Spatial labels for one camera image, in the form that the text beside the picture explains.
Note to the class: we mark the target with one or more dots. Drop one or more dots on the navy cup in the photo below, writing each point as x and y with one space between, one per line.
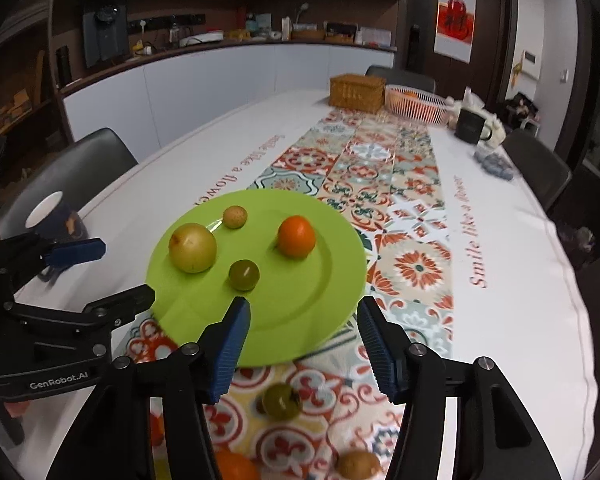
60 220

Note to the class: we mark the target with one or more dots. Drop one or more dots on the dark brown door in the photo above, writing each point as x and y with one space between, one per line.
492 35

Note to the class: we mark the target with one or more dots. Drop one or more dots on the white wall panel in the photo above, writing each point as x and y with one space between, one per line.
531 64

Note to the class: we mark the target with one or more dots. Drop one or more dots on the bag of blue items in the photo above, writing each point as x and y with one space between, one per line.
495 162

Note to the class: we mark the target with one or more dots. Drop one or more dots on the black bag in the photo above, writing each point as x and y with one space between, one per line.
522 110

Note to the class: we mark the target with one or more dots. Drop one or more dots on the woven tray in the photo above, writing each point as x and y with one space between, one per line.
307 35

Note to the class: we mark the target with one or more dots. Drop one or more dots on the white round appliance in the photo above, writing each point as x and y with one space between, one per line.
202 38

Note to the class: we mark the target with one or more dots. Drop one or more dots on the green plate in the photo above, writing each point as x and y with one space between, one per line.
305 300

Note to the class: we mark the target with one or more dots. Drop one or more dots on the black countertop appliance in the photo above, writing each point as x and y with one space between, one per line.
105 35

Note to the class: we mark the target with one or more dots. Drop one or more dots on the black mug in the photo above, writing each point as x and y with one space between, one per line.
470 125

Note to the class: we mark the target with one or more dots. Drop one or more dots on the white counter cabinet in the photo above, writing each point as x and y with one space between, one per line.
205 90

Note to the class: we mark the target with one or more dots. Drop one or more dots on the yellow pear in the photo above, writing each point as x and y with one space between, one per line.
192 248

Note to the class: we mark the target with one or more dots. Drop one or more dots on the white bottle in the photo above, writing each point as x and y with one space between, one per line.
286 29

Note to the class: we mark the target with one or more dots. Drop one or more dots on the wicker basket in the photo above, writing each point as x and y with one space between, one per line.
356 92

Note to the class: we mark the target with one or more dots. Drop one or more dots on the white plastic basket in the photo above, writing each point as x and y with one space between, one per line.
420 109

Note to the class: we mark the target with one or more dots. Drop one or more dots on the red wall poster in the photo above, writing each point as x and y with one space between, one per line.
455 25

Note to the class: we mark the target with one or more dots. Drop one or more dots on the green round fruit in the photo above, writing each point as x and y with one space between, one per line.
280 402
244 275

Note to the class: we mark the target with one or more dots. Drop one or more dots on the black door lock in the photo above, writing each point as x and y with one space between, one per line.
414 40

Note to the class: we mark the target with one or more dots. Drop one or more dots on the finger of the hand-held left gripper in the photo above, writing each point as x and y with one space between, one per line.
77 252
122 302

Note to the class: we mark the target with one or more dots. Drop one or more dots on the black thermos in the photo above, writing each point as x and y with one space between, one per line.
63 65

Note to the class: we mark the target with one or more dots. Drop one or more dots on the grey chair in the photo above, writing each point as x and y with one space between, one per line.
405 76
80 160
535 165

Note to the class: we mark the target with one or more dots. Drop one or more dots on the brown kiwi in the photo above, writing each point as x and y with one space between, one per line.
358 466

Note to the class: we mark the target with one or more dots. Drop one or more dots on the patterned white tablecloth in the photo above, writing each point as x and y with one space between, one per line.
505 285

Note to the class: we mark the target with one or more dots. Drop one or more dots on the orange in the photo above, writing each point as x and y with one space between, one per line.
296 236
236 466

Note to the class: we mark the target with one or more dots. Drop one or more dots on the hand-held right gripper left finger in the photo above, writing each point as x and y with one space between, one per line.
228 355

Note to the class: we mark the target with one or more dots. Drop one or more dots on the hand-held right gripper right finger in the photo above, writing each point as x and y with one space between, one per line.
380 355

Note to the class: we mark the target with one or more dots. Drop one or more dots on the small brown round fruit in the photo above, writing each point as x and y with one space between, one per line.
235 217

